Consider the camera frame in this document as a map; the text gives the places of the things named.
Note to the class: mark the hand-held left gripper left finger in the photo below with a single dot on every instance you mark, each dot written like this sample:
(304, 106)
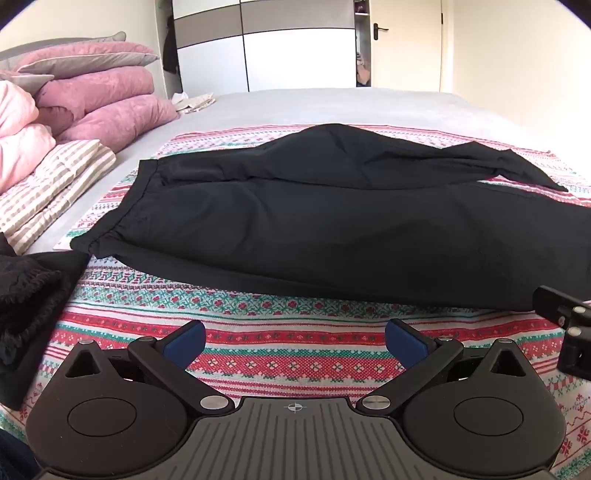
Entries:
(184, 345)

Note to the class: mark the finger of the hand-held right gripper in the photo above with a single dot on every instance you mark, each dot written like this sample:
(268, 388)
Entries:
(549, 302)

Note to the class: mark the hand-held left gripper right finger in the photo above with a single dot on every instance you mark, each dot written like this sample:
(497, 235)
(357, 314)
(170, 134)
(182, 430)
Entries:
(406, 345)

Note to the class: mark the black pants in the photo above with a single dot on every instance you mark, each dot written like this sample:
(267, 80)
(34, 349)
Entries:
(323, 226)

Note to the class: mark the red green patterned blanket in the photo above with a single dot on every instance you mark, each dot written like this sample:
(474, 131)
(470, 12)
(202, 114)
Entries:
(286, 337)

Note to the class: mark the black knitted cloth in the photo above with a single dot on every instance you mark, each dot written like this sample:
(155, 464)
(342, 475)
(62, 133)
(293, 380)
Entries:
(27, 314)

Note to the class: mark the dark blue cloth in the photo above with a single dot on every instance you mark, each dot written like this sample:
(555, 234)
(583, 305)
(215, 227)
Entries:
(14, 454)

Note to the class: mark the striped beige quilt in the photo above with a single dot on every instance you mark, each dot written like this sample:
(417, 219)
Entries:
(51, 184)

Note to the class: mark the cream folded cloth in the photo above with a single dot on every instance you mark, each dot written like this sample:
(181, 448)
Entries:
(194, 101)

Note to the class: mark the bed with grey sheet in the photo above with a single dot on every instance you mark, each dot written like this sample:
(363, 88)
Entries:
(277, 108)

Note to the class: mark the light pink duvet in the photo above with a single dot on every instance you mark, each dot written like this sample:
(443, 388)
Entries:
(18, 138)

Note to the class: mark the cream door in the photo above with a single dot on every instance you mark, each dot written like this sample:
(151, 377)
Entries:
(406, 46)

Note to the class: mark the dark hanging garment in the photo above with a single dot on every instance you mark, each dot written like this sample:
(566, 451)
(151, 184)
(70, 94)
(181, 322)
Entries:
(170, 46)

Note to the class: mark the pink grey pillow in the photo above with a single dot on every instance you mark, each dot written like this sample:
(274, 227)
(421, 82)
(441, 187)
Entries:
(92, 54)

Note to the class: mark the white grey wardrobe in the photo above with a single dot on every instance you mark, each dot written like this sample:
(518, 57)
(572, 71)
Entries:
(263, 46)

